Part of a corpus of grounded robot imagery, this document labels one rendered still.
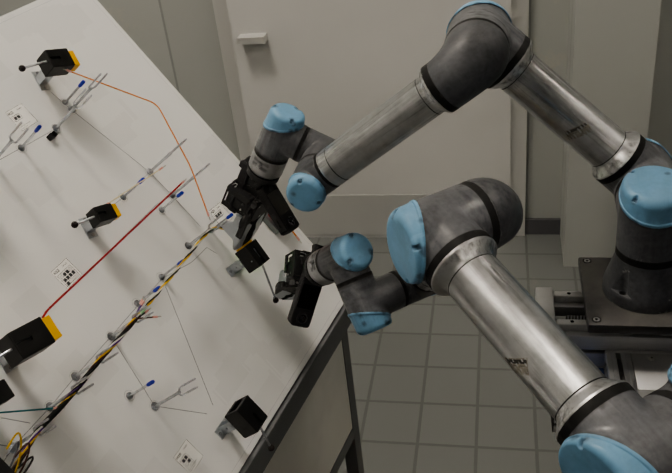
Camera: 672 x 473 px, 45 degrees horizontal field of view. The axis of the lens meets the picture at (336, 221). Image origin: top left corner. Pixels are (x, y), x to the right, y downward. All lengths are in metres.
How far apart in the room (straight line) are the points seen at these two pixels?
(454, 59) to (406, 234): 0.36
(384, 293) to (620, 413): 0.66
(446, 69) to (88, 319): 0.82
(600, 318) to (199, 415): 0.80
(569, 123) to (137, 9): 2.64
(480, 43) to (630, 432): 0.69
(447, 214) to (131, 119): 0.96
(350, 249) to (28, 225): 0.62
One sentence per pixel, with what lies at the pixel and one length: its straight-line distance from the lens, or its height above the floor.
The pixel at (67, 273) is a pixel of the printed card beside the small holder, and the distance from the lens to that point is 1.66.
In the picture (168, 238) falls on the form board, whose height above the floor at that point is 1.21.
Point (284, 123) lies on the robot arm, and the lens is 1.63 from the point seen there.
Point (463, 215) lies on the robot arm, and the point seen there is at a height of 1.49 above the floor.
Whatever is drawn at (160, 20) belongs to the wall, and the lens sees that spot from 3.85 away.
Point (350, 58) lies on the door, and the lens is 3.62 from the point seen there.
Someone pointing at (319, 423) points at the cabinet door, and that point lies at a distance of 2.17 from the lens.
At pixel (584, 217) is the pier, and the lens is 3.64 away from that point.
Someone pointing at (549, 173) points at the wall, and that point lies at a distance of 3.85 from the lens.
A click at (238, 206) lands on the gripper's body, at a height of 1.27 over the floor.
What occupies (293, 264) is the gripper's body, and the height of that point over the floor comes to 1.17.
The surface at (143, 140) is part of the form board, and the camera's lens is 1.93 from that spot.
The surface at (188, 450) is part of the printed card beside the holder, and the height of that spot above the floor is 0.96.
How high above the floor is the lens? 2.11
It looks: 30 degrees down
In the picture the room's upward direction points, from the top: 7 degrees counter-clockwise
